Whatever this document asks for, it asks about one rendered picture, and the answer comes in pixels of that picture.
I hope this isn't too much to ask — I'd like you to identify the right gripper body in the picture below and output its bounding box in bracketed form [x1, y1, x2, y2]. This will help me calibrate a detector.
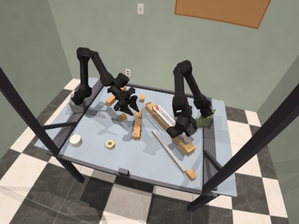
[166, 117, 197, 138]

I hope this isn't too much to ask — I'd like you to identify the white short cylinder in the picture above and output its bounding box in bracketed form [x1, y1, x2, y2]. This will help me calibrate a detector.
[70, 135, 82, 146]

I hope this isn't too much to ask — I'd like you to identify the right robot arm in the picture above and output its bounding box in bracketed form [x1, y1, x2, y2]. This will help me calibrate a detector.
[172, 60, 213, 137]

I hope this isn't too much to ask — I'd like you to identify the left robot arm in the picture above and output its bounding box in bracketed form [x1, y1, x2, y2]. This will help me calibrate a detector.
[71, 47, 135, 105]

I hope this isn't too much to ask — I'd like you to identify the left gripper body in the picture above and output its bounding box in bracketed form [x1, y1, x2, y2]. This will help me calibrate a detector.
[114, 90, 138, 111]

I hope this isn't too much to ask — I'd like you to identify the beige roll of tape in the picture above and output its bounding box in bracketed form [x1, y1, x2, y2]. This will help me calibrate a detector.
[106, 140, 115, 149]

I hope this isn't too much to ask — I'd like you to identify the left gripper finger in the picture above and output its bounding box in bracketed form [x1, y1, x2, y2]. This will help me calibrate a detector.
[119, 103, 134, 116]
[129, 99, 139, 112]

